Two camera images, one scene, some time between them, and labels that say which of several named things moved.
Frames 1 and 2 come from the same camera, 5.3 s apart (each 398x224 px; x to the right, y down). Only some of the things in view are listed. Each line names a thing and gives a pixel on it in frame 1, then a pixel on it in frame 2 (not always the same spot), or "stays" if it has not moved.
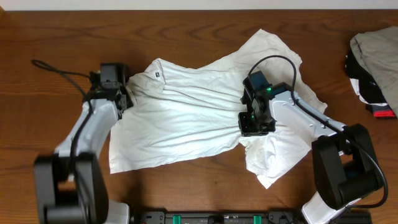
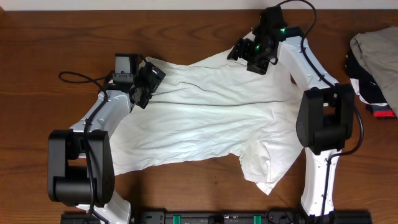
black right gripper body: (252, 124) to (255, 54)
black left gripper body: (125, 101) to (152, 78)
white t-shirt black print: (175, 111) stays
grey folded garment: (377, 51) stays
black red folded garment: (367, 88) stays
